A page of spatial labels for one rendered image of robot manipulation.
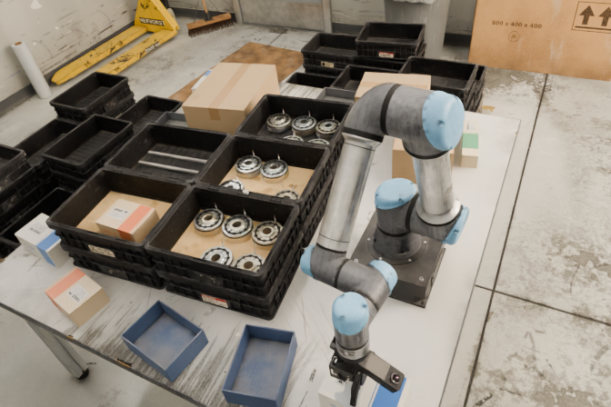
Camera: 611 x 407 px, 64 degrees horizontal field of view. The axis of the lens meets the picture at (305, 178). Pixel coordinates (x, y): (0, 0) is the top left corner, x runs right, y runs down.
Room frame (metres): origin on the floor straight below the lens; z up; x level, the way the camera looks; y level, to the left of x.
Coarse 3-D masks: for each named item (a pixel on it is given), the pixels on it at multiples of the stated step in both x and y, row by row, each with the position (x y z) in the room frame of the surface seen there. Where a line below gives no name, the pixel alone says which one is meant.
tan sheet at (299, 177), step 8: (232, 168) 1.48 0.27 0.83; (288, 168) 1.43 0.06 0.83; (296, 168) 1.42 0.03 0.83; (232, 176) 1.43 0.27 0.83; (256, 176) 1.41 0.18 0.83; (288, 176) 1.38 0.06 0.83; (296, 176) 1.37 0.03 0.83; (304, 176) 1.37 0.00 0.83; (248, 184) 1.37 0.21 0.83; (256, 184) 1.36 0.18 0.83; (264, 184) 1.35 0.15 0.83; (272, 184) 1.35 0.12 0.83; (280, 184) 1.34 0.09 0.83; (288, 184) 1.34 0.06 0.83; (296, 184) 1.33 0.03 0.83; (304, 184) 1.32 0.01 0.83; (256, 192) 1.32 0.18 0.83; (264, 192) 1.31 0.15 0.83; (272, 192) 1.31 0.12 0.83
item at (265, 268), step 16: (224, 192) 1.23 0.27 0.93; (176, 208) 1.18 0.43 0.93; (160, 224) 1.12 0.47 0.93; (288, 224) 1.04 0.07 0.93; (160, 256) 1.00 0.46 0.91; (176, 256) 0.97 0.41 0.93; (192, 256) 0.96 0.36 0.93; (272, 256) 0.92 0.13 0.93; (224, 272) 0.90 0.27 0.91; (240, 272) 0.88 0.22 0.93
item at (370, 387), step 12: (324, 384) 0.59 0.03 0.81; (336, 384) 0.58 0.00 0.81; (372, 384) 0.57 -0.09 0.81; (408, 384) 0.56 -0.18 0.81; (324, 396) 0.56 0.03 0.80; (360, 396) 0.55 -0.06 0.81; (372, 396) 0.54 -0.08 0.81; (384, 396) 0.54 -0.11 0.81; (396, 396) 0.53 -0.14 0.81; (408, 396) 0.55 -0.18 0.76
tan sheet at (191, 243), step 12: (228, 216) 1.21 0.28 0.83; (192, 228) 1.18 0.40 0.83; (180, 240) 1.14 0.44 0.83; (192, 240) 1.13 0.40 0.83; (204, 240) 1.12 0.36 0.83; (216, 240) 1.11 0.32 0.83; (252, 240) 1.09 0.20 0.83; (180, 252) 1.08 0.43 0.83; (192, 252) 1.08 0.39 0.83; (204, 252) 1.07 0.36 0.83; (240, 252) 1.05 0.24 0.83; (252, 252) 1.04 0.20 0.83; (264, 252) 1.03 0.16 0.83
